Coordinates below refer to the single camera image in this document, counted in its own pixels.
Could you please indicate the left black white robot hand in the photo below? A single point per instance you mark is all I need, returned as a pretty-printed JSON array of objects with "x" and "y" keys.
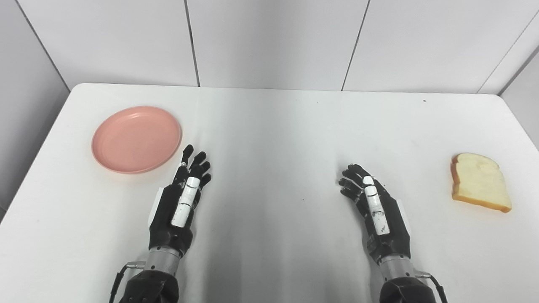
[{"x": 172, "y": 212}]

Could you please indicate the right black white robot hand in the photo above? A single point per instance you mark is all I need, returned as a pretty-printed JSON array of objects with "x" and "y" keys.
[{"x": 385, "y": 223}]

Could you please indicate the pink round plate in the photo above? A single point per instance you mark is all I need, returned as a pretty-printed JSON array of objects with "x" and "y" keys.
[{"x": 137, "y": 139}]

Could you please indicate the slice of white bread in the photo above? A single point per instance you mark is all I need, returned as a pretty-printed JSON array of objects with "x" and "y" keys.
[{"x": 479, "y": 182}]

